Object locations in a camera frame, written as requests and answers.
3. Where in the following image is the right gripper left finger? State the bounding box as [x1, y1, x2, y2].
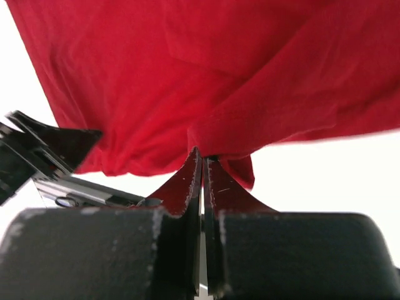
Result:
[1, 149, 202, 299]

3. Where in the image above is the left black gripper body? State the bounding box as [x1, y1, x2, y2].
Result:
[1, 123, 72, 204]

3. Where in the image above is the red t shirt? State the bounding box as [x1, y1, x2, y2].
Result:
[7, 1, 399, 189]

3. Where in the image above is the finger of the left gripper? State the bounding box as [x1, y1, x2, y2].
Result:
[4, 111, 103, 174]

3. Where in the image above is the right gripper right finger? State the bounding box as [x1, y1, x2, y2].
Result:
[203, 158, 399, 299]

